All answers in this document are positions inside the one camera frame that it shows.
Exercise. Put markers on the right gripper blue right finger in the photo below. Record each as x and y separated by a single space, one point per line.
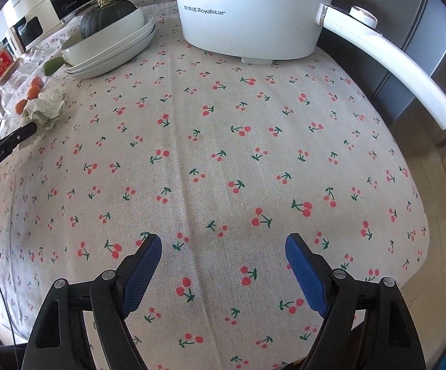
312 273

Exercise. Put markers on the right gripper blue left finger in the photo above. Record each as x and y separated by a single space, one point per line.
135 273

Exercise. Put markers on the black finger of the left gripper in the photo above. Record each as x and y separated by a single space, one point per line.
20 135

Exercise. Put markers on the printed paper wad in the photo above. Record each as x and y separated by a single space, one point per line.
45 110

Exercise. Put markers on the orange kumquat fruits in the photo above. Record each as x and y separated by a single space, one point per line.
32 93

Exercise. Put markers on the red tin can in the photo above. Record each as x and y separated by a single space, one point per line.
6 60

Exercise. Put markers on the green cucumber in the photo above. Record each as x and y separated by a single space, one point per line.
52 65

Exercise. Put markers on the white stacked dishes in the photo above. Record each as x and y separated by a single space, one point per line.
109 48

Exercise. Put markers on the cherry print tablecloth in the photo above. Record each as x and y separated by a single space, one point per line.
222 161

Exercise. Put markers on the cream air fryer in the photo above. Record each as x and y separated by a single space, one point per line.
28 21

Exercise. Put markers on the green kabocha squash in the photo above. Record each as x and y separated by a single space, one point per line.
105 13

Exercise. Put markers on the grey refrigerator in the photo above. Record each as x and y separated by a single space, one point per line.
418 27

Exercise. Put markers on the white electric cooking pot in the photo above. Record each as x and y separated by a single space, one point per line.
263 31

